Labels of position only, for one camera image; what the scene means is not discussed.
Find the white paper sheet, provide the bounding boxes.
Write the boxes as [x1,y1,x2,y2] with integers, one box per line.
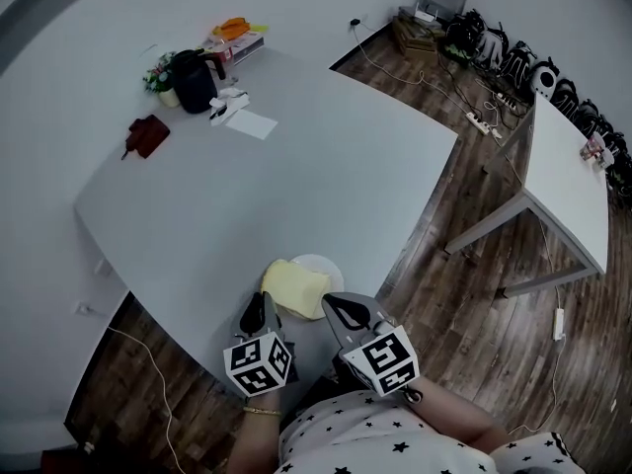
[224,109,279,142]

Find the crumpled white papers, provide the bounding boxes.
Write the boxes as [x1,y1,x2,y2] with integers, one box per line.
[207,86,251,127]

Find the small potted flowers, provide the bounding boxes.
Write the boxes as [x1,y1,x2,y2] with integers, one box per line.
[142,51,182,110]

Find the person's right forearm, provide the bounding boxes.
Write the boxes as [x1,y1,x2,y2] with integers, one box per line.
[394,375,510,449]

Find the wooden crate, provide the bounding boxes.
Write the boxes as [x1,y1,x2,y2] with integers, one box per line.
[391,14,446,59]

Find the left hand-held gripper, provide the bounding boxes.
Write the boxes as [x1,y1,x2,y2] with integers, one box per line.
[222,291,299,398]

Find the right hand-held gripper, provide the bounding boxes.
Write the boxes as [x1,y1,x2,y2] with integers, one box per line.
[320,291,421,397]

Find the brown leather pouch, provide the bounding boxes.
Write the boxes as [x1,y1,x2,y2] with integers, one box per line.
[120,114,172,162]

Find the orange plastic bag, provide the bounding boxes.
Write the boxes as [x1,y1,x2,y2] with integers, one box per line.
[211,16,254,40]

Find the black kettle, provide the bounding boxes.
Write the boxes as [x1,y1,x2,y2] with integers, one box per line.
[169,48,228,115]

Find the patterned paper cup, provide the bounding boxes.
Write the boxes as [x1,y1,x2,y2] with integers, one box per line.
[579,132,619,170]

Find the white round plate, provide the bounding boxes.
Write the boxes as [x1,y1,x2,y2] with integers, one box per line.
[289,253,346,296]

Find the row of black backpacks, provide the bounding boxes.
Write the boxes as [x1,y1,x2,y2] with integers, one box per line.
[437,9,632,195]

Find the white floor cable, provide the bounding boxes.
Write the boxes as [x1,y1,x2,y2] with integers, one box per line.
[105,325,177,474]

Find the white side table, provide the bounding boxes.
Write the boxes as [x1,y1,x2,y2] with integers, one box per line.
[443,91,610,299]

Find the white and red box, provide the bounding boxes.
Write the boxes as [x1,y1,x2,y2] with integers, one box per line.
[198,34,266,66]

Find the white router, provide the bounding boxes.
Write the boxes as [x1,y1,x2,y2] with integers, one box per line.
[411,1,441,25]

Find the person's left forearm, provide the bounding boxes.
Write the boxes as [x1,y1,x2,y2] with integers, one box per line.
[240,386,283,466]

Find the white star-patterned shirt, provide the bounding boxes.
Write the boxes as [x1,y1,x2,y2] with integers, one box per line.
[276,390,587,474]

